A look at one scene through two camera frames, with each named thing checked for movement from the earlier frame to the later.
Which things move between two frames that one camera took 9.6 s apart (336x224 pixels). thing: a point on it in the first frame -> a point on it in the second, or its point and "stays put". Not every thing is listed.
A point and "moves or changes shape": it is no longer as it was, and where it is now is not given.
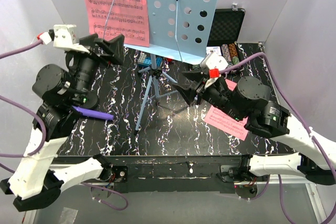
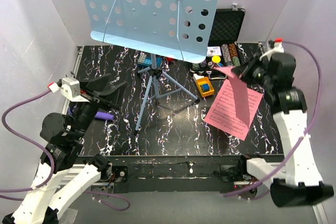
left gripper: (114, 47) -> (98, 84)
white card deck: (216, 49) stays put
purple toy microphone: (94, 114) stays put
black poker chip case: (224, 31) stays put
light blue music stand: (181, 9) stays put
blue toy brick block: (147, 61) stays put
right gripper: (188, 94) -> (245, 69)
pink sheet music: (116, 4) moves or changes shape
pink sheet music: (223, 120) stays put
